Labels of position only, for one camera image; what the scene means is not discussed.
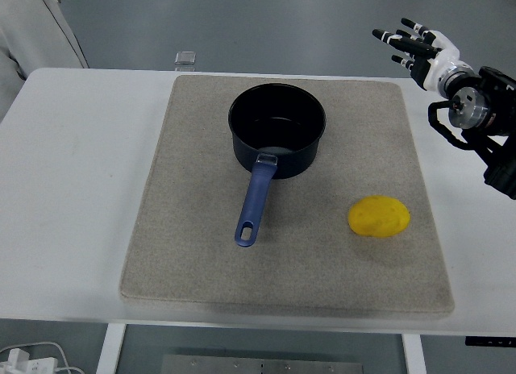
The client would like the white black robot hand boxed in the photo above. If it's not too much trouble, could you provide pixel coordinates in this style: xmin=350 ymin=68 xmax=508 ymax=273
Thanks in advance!
xmin=372 ymin=18 xmax=470 ymax=92

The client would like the beige fabric mat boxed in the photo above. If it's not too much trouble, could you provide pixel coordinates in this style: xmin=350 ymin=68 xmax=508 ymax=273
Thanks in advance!
xmin=119 ymin=74 xmax=456 ymax=319

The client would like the small clear square floor plate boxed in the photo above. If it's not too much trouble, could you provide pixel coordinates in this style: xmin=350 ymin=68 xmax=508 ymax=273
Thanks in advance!
xmin=173 ymin=51 xmax=198 ymax=72

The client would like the black control box under table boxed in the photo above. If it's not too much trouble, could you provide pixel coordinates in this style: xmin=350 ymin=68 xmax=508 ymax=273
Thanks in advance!
xmin=464 ymin=335 xmax=516 ymax=347

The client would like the white table leg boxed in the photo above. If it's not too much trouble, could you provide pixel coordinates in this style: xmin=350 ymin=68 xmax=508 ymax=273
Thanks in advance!
xmin=402 ymin=333 xmax=427 ymax=374
xmin=95 ymin=323 xmax=127 ymax=374

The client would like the grey metal plate with screws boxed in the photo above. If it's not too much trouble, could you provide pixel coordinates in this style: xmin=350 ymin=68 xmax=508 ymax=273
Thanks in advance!
xmin=160 ymin=354 xmax=364 ymax=374

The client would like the person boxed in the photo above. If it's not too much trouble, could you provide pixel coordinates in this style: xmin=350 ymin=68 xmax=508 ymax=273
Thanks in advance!
xmin=0 ymin=0 xmax=90 ymax=123

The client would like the white power strip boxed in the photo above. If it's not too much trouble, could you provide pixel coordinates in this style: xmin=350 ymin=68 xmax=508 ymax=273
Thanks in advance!
xmin=0 ymin=348 xmax=58 ymax=374

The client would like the blue pot with handle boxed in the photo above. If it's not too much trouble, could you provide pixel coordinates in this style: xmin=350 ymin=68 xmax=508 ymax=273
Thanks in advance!
xmin=228 ymin=82 xmax=327 ymax=248

